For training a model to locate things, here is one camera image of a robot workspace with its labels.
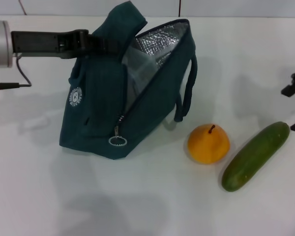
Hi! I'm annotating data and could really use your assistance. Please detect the orange yellow pear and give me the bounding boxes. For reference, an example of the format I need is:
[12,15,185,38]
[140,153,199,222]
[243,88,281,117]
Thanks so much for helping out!
[187,123,231,165]

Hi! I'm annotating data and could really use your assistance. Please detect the grey left arm cable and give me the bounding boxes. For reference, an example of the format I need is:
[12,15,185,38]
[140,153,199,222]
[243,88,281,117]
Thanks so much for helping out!
[0,53,32,91]

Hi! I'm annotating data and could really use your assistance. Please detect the green cucumber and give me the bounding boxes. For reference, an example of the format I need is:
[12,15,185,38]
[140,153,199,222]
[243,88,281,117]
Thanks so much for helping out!
[221,121,291,193]

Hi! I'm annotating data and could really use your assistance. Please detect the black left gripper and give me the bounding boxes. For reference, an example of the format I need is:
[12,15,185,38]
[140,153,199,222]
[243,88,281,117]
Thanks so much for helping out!
[11,29,121,60]

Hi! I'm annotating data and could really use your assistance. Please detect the dark teal insulated lunch bag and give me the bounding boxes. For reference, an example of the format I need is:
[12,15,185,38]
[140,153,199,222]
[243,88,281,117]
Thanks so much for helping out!
[59,0,199,160]

